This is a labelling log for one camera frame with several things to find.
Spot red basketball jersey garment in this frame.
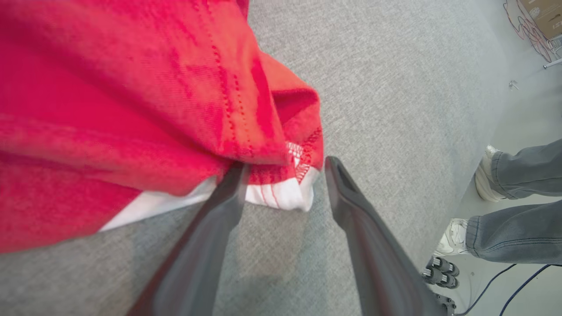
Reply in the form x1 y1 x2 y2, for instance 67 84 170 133
0 0 324 254

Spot tangled red cable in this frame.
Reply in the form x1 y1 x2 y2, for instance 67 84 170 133
503 0 558 63

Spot grey denim trouser leg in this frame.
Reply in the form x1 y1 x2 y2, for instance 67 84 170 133
491 140 562 199
465 200 562 265

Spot white sneaker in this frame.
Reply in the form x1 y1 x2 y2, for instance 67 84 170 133
474 145 505 202
434 218 469 257

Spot brown cardboard box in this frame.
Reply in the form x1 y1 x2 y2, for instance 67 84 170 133
518 0 562 40

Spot grey fabric sofa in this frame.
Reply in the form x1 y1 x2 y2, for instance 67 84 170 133
0 0 510 316

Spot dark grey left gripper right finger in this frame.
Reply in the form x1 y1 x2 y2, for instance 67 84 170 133
324 156 447 316

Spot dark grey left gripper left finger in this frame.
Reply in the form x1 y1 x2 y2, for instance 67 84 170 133
126 162 251 316

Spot thin blue cable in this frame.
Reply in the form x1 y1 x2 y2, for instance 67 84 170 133
500 263 562 316
457 263 518 316

